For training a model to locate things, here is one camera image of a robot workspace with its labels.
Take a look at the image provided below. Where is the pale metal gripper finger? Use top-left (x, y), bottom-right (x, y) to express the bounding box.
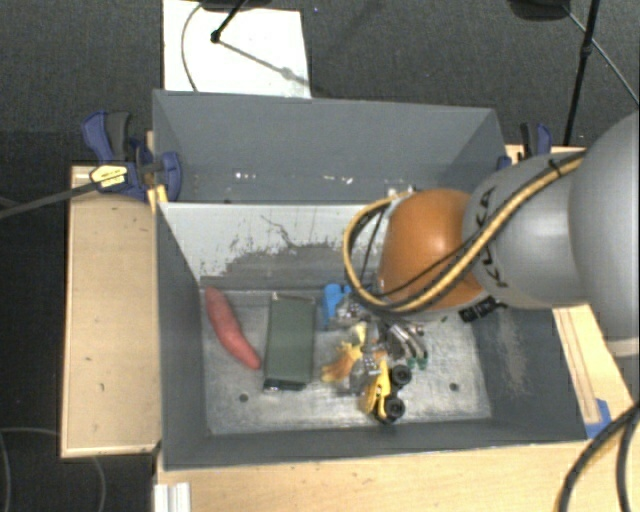
top-left (363, 325), bottom-right (385, 355)
top-left (349, 355), bottom-right (381, 397)

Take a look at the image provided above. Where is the orange toy animal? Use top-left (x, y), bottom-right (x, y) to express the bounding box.
top-left (320, 324), bottom-right (369, 385)

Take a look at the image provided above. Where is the yellow toy car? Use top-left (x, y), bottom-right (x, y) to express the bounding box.
top-left (357, 363), bottom-right (414, 425)

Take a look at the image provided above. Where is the blue plastic toy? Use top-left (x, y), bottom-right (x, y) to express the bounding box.
top-left (321, 282), bottom-right (353, 331)

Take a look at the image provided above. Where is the dark green flat block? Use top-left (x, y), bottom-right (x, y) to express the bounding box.
top-left (262, 293), bottom-right (318, 393)

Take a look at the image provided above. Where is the pink sweet potato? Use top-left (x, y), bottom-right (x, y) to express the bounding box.
top-left (204, 285), bottom-right (263, 372)

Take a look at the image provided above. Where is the grey metal bin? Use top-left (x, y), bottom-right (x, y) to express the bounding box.
top-left (151, 88), bottom-right (589, 472)

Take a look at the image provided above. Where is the pale wood board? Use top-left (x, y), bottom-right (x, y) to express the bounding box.
top-left (60, 164), bottom-right (164, 459)

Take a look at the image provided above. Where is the black cylinder on white bracket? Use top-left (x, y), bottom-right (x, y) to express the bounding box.
top-left (458, 297), bottom-right (497, 324)

